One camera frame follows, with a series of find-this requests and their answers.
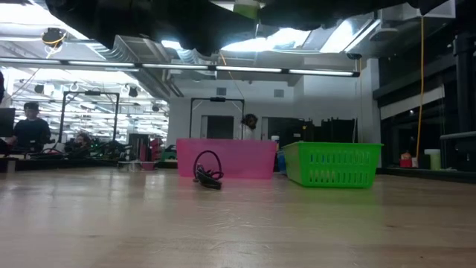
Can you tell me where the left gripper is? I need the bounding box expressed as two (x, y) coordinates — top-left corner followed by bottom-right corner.
(118, 0), (257, 57)

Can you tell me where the pink plastic bin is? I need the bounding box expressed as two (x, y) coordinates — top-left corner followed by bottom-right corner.
(176, 138), (278, 180)

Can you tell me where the green plastic bin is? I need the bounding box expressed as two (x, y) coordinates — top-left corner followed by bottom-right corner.
(281, 141), (384, 189)

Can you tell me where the person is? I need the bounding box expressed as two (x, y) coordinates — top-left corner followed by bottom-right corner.
(9, 101), (51, 153)
(72, 133), (94, 150)
(240, 113), (260, 141)

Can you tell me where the black round ceiling lamp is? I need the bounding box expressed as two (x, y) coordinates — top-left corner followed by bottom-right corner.
(40, 27), (68, 48)

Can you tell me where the long LED light bar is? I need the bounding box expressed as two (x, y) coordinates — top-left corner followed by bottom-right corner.
(0, 56), (361, 78)

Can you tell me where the row of black cabinets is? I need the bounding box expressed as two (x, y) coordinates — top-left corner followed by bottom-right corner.
(261, 116), (358, 144)

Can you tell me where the dark computer monitor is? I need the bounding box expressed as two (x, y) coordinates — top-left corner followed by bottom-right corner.
(0, 107), (16, 138)

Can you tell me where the red container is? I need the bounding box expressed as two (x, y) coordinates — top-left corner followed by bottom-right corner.
(399, 150), (414, 169)

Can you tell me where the pale green cup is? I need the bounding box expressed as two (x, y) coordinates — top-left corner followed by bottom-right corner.
(423, 148), (442, 171)

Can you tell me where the black stand pole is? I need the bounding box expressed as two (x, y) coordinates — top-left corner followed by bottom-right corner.
(452, 29), (476, 173)

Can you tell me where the black camera rig frame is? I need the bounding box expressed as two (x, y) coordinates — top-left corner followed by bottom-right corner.
(188, 96), (246, 141)
(59, 90), (120, 144)

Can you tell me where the black coiled USB cable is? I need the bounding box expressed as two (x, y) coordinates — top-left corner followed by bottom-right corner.
(192, 150), (225, 191)

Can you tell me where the yellow cable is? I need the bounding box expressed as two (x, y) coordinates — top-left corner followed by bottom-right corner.
(415, 14), (425, 162)

